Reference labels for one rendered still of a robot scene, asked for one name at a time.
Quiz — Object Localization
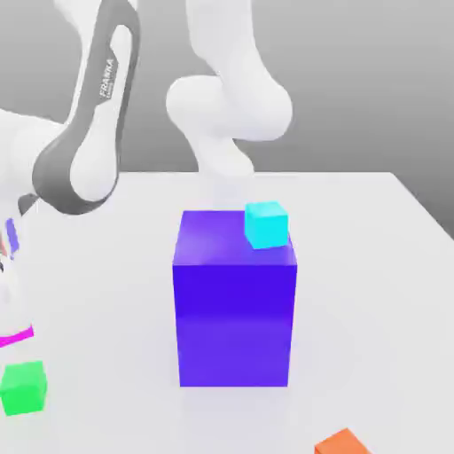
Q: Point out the small green cube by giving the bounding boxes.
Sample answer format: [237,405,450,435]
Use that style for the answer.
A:
[0,360,49,417]

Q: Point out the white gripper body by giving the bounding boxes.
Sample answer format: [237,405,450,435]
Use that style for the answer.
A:
[0,272,34,337]

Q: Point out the large blue box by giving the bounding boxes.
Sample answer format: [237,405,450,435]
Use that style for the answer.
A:
[172,209,298,388]

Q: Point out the small orange cube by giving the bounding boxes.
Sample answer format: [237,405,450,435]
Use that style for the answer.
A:
[313,427,373,454]

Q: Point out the small cyan cube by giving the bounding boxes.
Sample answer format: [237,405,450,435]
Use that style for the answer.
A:
[244,200,289,250]

